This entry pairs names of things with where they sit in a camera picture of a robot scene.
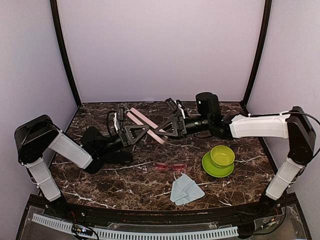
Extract right black frame post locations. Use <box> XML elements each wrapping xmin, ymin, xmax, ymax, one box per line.
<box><xmin>241</xmin><ymin>0</ymin><xmax>273</xmax><ymax>107</ymax></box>

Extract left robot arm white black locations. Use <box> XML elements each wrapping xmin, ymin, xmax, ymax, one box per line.
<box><xmin>14</xmin><ymin>114</ymin><xmax>150</xmax><ymax>218</ymax></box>

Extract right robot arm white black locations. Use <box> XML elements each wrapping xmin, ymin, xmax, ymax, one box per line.
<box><xmin>154</xmin><ymin>92</ymin><xmax>319</xmax><ymax>217</ymax></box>

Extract pink glasses case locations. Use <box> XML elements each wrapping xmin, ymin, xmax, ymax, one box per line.
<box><xmin>126</xmin><ymin>107</ymin><xmax>166</xmax><ymax>145</ymax></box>

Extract left black frame post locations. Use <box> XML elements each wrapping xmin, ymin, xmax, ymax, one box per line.
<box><xmin>49</xmin><ymin>0</ymin><xmax>82</xmax><ymax>108</ymax></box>

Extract black front rail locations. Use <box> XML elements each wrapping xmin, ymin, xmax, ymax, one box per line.
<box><xmin>43</xmin><ymin>201</ymin><xmax>284</xmax><ymax>226</ymax></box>

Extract right light blue cloth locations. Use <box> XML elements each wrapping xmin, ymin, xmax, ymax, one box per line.
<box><xmin>170</xmin><ymin>174</ymin><xmax>205</xmax><ymax>206</ymax></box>

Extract green plate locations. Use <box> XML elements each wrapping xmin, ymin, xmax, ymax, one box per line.
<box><xmin>202</xmin><ymin>152</ymin><xmax>235</xmax><ymax>178</ymax></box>

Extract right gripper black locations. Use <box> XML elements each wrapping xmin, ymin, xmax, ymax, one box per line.
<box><xmin>154</xmin><ymin>115</ymin><xmax>212</xmax><ymax>140</ymax></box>

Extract black glasses case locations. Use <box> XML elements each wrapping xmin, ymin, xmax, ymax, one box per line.
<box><xmin>102</xmin><ymin>151</ymin><xmax>134</xmax><ymax>165</ymax></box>

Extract pink translucent sunglasses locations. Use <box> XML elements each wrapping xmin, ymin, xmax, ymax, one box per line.
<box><xmin>154</xmin><ymin>162</ymin><xmax>187</xmax><ymax>171</ymax></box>

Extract green bowl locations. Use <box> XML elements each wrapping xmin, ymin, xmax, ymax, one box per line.
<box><xmin>210</xmin><ymin>145</ymin><xmax>236</xmax><ymax>169</ymax></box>

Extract white slotted cable duct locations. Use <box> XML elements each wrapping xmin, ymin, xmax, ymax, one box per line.
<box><xmin>31</xmin><ymin>213</ymin><xmax>239</xmax><ymax>240</ymax></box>

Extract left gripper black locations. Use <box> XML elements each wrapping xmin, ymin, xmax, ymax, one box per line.
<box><xmin>96</xmin><ymin>124</ymin><xmax>150</xmax><ymax>158</ymax></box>

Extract black frame post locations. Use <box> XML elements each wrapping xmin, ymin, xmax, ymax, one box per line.
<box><xmin>49</xmin><ymin>0</ymin><xmax>82</xmax><ymax>108</ymax></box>
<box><xmin>241</xmin><ymin>0</ymin><xmax>273</xmax><ymax>107</ymax></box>

